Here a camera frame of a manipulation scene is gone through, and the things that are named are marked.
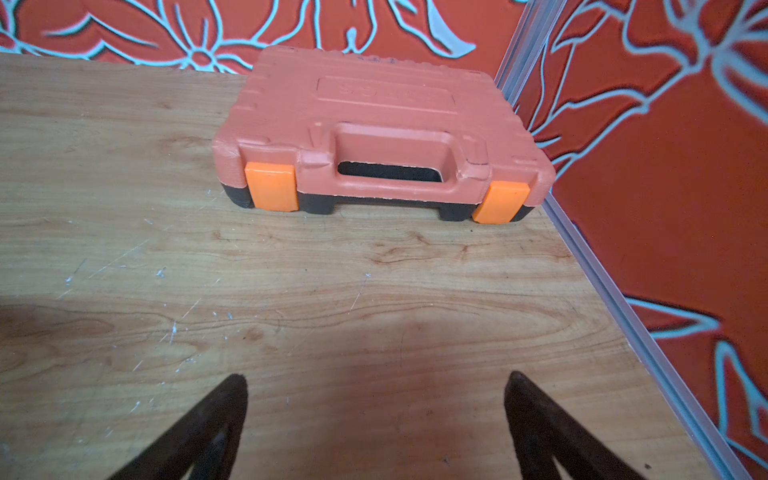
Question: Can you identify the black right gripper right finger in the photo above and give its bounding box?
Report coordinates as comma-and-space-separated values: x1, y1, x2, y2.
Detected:
504, 371, 642, 479

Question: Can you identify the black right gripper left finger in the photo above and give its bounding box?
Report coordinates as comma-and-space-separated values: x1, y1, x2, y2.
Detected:
111, 374, 248, 479

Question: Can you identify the orange plastic tool case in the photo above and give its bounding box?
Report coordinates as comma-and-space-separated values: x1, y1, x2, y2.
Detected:
212, 46, 556, 224

